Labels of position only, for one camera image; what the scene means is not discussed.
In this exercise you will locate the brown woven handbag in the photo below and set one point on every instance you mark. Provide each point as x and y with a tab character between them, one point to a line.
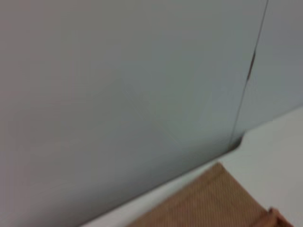
208	203

